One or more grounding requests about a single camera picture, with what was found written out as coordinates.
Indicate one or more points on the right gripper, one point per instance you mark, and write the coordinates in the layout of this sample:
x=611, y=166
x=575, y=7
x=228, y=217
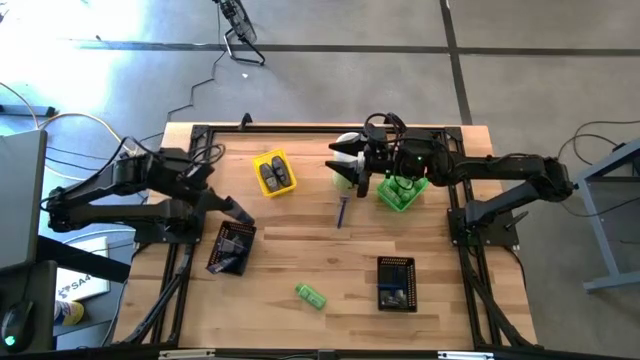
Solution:
x=395, y=152

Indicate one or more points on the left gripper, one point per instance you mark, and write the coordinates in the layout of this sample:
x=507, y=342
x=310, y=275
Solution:
x=212, y=202

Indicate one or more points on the black plastic basket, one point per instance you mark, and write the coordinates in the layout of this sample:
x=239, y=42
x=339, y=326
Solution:
x=247, y=235
x=412, y=285

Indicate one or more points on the green plastic basket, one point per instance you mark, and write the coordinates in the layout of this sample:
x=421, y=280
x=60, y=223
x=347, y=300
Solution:
x=422, y=187

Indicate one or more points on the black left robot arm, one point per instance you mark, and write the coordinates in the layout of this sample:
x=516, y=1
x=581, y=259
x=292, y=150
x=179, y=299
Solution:
x=100, y=185

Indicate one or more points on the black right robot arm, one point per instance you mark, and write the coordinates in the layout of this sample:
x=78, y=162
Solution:
x=500, y=162

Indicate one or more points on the green disinfecting wipes canister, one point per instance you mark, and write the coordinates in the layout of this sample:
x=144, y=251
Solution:
x=342, y=180

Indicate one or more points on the yellow plastic basket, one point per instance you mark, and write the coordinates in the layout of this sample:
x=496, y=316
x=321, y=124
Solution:
x=257, y=167

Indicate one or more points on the white label strip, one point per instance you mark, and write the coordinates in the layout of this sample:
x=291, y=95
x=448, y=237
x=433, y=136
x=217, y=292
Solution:
x=187, y=354
x=465, y=355

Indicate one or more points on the black floor fan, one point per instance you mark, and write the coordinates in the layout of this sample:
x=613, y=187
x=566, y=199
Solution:
x=240, y=22

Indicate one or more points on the white cardboard box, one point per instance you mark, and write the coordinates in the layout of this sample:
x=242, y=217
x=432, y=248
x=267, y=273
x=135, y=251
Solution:
x=82, y=290

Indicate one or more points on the yellow white cup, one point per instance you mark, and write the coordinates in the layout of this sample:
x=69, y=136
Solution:
x=72, y=314

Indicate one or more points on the black desk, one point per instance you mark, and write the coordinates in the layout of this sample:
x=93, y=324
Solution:
x=35, y=285

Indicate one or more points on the grey monitor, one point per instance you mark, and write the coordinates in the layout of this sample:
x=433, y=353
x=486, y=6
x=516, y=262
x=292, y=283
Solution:
x=22, y=200

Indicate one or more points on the black floor bar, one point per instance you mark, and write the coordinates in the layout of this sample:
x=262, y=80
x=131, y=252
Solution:
x=30, y=110

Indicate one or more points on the black computer mouse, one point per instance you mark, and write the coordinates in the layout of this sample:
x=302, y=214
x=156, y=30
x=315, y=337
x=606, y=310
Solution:
x=17, y=322

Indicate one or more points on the blue-grey table frame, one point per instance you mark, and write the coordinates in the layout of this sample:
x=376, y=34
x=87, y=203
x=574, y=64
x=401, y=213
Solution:
x=605, y=250

